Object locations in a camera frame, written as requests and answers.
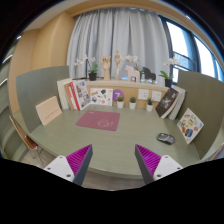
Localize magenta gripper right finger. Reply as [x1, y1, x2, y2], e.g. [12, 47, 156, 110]
[135, 144, 182, 184]

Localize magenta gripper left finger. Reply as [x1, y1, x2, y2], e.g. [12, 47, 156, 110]
[44, 145, 93, 186]

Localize black computer mouse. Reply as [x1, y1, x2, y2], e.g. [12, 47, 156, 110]
[157, 133, 175, 145]

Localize maroon mouse pad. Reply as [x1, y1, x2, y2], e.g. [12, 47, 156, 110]
[76, 110, 120, 131]

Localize wooden chair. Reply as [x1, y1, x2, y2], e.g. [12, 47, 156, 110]
[8, 114, 44, 168]

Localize colourful illustrated book right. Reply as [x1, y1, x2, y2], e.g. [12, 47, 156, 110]
[177, 109, 204, 144]

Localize white books behind black book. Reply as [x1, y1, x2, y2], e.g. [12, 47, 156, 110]
[168, 86, 186, 120]

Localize small potted plant right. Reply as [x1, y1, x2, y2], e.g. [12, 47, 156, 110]
[146, 98, 153, 112]

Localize small potted plant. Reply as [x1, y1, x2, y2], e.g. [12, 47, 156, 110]
[146, 98, 153, 112]
[129, 97, 136, 109]
[117, 96, 124, 109]

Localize black cover book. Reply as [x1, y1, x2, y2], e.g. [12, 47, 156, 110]
[155, 88, 179, 119]

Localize beige card with red text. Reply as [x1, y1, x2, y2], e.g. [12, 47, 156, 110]
[36, 96, 62, 126]

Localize small potted plant middle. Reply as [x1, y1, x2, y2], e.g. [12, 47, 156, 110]
[129, 97, 136, 109]

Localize red and white magazine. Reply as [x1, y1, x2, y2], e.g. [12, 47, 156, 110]
[70, 80, 90, 110]

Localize small potted plant left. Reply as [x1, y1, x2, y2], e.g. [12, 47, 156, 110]
[117, 96, 124, 109]

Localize white book far left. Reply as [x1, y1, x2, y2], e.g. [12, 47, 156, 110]
[57, 78, 72, 110]

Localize white illustrated card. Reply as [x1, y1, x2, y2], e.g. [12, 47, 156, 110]
[90, 88, 113, 106]

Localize purple round sign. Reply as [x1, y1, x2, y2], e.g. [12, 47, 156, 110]
[113, 89, 124, 102]

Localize white orchid black pot right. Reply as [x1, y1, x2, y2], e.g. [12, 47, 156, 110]
[159, 57, 180, 88]

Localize white orchid black pot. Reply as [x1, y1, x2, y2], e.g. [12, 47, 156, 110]
[74, 55, 98, 76]
[159, 57, 180, 88]

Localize black wooden horse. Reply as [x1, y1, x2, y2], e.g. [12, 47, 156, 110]
[142, 67, 156, 82]

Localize white orchid black pot left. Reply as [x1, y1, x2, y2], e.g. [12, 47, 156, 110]
[74, 55, 98, 76]

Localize pink wooden horse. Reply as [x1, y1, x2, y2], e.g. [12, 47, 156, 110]
[125, 66, 140, 83]

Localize white orchid behind horse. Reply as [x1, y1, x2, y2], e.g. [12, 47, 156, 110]
[125, 55, 139, 71]

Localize wooden hand model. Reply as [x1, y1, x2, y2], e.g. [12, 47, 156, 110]
[101, 56, 111, 81]

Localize wooden mannequin figure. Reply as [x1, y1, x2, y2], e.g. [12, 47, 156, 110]
[114, 50, 123, 79]

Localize grey curtain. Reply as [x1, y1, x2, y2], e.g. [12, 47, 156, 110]
[67, 7, 169, 79]

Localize white wall socket right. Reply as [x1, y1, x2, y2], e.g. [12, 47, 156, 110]
[152, 91, 162, 102]

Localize white wall socket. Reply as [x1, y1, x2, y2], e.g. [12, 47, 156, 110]
[138, 89, 149, 100]
[152, 91, 162, 102]

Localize white wall socket left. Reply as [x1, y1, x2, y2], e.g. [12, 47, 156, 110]
[138, 89, 149, 100]

